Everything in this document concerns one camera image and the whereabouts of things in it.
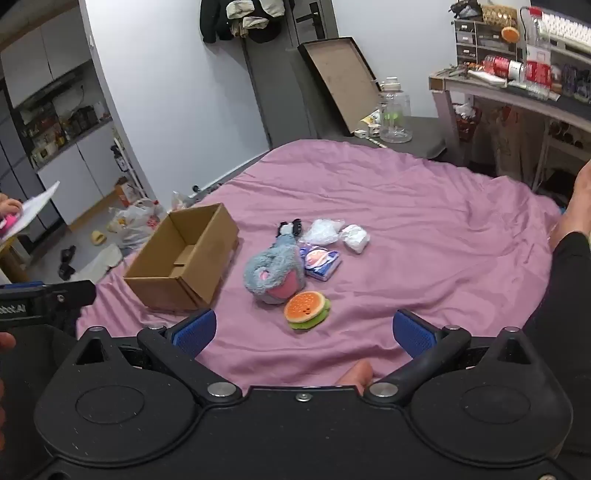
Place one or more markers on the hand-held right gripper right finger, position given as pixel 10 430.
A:
pixel 413 333

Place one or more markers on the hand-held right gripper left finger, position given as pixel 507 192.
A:
pixel 196 330

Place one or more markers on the brown cardboard box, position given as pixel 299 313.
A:
pixel 184 249

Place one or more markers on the grey pink plush toy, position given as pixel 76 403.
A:
pixel 274 272

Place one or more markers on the orange green burger toy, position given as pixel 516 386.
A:
pixel 305 310

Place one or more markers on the blue white tissue packet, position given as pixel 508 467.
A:
pixel 319 263

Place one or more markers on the black white furry toy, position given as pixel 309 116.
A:
pixel 287 229

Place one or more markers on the clear plastic bag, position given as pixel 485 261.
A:
pixel 323 230

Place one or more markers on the person's left hand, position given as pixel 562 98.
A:
pixel 5 341

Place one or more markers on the black shoe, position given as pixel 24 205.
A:
pixel 68 261

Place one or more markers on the white floor cloth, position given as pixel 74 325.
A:
pixel 99 263

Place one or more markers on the yellow slipper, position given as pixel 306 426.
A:
pixel 99 237

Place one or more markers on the white paper sheets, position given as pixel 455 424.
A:
pixel 34 207

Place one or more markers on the pink bed sheet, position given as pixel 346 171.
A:
pixel 415 221

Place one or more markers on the white plastic bags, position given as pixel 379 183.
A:
pixel 134 221

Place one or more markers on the small orange white carton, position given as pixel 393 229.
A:
pixel 125 191

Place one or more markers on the person's black trouser leg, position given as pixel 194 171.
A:
pixel 565 323

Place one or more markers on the white kitchen cabinet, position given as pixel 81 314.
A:
pixel 55 129

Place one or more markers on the grey bedside bench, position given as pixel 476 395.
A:
pixel 415 134

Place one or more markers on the person's bare foot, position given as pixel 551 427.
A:
pixel 575 207

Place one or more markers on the yellow white snack packet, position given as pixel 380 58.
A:
pixel 369 124

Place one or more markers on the red storage basket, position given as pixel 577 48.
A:
pixel 466 122

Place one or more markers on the clear plastic water jug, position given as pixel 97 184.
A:
pixel 395 113

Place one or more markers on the grey door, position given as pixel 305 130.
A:
pixel 277 92

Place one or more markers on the grey desk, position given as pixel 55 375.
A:
pixel 517 99

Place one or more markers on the black framed board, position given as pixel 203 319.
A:
pixel 339 81

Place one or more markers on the lying red label bottle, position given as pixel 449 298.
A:
pixel 503 67

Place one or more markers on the upright red label bottle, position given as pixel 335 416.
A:
pixel 538 60

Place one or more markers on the grey drawer organizer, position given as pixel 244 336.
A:
pixel 475 39

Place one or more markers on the hanging black beige clothes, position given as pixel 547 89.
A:
pixel 240 21

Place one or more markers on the wicker basket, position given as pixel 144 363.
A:
pixel 498 14

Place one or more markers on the white keyboard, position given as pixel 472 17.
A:
pixel 565 27

